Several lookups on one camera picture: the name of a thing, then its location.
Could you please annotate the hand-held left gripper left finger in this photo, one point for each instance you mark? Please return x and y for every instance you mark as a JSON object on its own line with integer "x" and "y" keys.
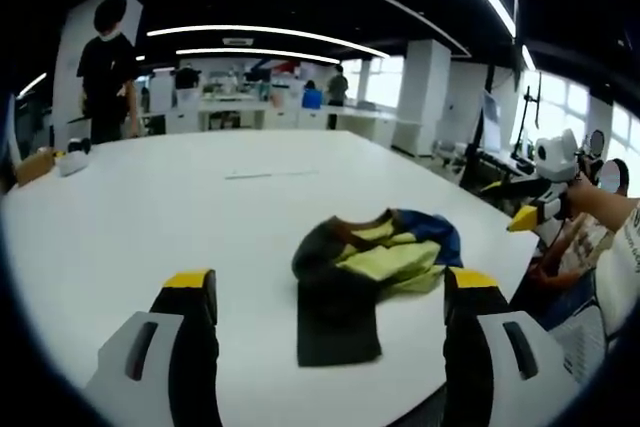
{"x": 150, "y": 347}

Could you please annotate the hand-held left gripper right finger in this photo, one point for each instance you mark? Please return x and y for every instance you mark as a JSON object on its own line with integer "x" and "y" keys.
{"x": 505, "y": 347}

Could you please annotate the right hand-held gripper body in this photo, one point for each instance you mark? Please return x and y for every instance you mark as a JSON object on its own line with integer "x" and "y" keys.
{"x": 557, "y": 162}

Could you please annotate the multicoloured garment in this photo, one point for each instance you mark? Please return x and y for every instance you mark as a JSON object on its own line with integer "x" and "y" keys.
{"x": 360, "y": 277}

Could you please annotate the black monitor stand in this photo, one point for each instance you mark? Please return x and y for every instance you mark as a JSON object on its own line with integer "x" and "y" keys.
{"x": 531, "y": 112}

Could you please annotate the standing white board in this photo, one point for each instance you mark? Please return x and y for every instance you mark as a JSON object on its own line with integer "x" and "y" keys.
{"x": 491, "y": 119}

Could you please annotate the blue and white mesh chair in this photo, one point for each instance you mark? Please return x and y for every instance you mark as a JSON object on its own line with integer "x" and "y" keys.
{"x": 582, "y": 332}

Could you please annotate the person's white printed shirt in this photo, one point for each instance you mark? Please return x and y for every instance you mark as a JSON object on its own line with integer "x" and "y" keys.
{"x": 620, "y": 267}

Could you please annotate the white device with black top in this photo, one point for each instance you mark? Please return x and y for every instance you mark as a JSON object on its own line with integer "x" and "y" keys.
{"x": 74, "y": 159}

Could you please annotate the cardboard box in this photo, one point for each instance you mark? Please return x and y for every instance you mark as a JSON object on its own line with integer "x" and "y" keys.
{"x": 34, "y": 167}

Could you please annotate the white background desk row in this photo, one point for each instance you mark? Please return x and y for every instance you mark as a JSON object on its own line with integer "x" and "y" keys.
{"x": 280, "y": 117}

